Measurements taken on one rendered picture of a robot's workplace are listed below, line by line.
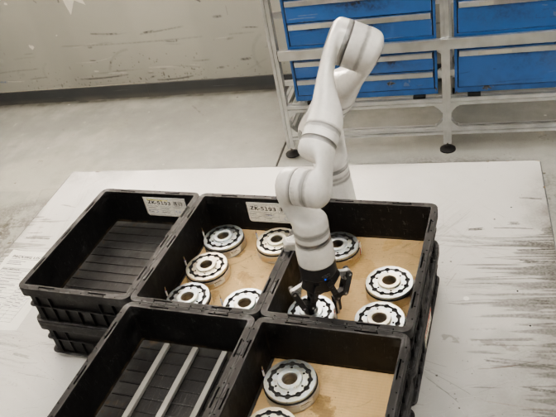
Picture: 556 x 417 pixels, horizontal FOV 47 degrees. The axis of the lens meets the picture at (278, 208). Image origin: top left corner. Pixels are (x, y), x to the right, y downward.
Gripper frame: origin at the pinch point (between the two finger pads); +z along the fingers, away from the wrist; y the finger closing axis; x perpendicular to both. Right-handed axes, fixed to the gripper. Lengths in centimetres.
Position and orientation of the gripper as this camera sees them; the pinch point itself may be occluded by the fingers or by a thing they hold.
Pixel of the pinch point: (325, 309)
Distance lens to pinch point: 138.2
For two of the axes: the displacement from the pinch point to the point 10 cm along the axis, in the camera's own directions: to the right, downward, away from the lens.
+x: -3.3, -5.0, 8.0
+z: 1.7, 8.0, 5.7
